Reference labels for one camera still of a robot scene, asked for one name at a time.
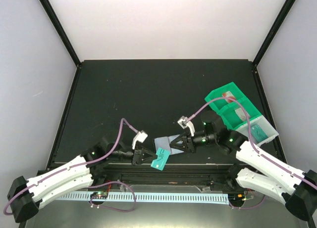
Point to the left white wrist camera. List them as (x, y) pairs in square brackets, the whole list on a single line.
[(139, 137)]

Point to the black leather card holder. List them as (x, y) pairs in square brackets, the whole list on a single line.
[(163, 142)]

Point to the black frame post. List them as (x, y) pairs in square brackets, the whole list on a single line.
[(288, 4), (48, 8)]

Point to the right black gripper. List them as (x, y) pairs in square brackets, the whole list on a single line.
[(190, 147)]

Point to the teal card in clear bin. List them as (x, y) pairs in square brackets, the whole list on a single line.
[(258, 133)]

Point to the left black frame post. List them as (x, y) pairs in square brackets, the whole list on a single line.
[(48, 8)]

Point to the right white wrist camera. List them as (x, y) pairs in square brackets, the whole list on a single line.
[(185, 123)]

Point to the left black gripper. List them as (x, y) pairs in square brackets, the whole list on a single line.
[(137, 157)]

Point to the black aluminium rail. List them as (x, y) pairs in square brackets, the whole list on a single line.
[(216, 177)]

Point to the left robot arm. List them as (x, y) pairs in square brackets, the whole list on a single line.
[(27, 196)]

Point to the clear plastic bin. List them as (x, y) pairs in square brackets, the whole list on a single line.
[(242, 127)]

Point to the green two-compartment bin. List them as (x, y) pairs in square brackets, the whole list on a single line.
[(227, 110)]

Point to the white slotted cable duct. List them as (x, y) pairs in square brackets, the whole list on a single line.
[(151, 197)]

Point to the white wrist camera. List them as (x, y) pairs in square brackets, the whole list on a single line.
[(185, 123), (139, 137)]

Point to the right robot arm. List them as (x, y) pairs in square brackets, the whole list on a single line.
[(294, 188)]

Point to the right black frame post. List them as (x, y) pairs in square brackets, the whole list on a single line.
[(288, 4)]

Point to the small electronics board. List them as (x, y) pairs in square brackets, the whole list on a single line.
[(99, 195)]

